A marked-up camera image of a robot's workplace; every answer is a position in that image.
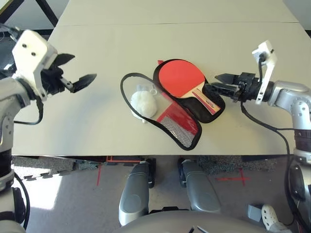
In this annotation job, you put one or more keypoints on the red ping-pong paddle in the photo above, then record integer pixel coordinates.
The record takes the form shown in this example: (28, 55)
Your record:
(179, 77)

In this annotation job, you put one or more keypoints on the grey robot right leg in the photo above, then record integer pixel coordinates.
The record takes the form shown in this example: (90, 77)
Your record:
(199, 189)

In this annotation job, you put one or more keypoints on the black metal frame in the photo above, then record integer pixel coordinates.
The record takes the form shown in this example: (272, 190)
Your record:
(48, 12)

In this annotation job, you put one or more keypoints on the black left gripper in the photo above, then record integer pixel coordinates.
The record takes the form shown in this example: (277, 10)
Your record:
(52, 80)

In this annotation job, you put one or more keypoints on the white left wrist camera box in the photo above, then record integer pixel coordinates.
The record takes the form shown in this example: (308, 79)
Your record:
(31, 51)

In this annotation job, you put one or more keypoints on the red black paddle case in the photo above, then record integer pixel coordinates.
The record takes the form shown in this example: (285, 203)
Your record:
(179, 119)

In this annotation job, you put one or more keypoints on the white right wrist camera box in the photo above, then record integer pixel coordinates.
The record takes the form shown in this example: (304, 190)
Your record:
(266, 52)

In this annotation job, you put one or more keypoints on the small grey box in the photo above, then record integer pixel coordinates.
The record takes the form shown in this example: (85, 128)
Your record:
(254, 213)

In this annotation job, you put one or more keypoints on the grey robot left leg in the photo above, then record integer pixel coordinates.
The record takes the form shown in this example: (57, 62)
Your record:
(133, 189)

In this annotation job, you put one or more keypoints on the grey robot leg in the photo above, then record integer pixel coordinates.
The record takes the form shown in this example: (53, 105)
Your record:
(199, 189)
(133, 189)

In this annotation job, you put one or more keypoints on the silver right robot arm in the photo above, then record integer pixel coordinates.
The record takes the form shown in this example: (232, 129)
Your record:
(298, 97)

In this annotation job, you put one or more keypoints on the white perforated shoe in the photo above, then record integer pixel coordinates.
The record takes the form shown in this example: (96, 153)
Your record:
(269, 216)

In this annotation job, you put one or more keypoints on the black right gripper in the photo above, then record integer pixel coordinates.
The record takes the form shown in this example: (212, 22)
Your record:
(247, 87)

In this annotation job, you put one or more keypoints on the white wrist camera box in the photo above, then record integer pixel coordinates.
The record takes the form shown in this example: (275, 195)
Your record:
(266, 52)
(31, 51)

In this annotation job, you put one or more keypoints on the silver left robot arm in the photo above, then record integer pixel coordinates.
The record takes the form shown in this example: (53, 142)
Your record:
(9, 102)

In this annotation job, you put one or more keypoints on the grey speckled foam floor mat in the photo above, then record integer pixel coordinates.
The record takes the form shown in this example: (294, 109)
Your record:
(218, 165)
(48, 167)

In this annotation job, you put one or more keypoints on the red tape cross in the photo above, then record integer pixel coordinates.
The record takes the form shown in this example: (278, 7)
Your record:
(230, 179)

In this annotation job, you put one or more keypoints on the grey robot torso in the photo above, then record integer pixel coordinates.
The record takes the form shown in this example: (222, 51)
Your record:
(170, 223)

